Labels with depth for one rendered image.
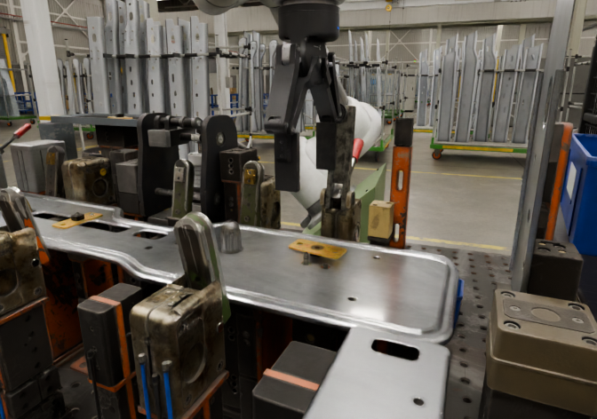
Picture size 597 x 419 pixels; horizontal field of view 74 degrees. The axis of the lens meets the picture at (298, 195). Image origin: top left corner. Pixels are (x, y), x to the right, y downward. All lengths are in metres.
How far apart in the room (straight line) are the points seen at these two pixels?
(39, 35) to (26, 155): 3.51
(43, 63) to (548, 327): 4.49
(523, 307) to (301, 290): 0.24
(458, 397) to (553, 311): 0.47
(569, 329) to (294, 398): 0.23
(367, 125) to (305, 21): 0.87
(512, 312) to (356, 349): 0.14
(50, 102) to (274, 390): 4.33
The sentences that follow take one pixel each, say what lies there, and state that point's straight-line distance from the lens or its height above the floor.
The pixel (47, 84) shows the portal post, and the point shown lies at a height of 1.26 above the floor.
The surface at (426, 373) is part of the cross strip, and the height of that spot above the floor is 1.00.
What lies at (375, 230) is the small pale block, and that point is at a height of 1.02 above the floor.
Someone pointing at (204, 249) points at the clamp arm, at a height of 1.09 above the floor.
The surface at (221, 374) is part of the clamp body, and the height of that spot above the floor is 0.93.
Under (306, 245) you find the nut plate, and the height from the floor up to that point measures 1.01.
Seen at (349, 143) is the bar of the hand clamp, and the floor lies 1.16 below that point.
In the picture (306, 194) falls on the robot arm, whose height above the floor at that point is 0.91.
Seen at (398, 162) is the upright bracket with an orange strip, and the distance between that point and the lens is 0.66.
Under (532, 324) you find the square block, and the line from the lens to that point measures 0.39.
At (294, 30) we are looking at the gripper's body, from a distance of 0.50.
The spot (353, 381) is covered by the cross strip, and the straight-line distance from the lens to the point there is 0.38.
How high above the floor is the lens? 1.25
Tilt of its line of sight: 15 degrees down
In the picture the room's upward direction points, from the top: straight up
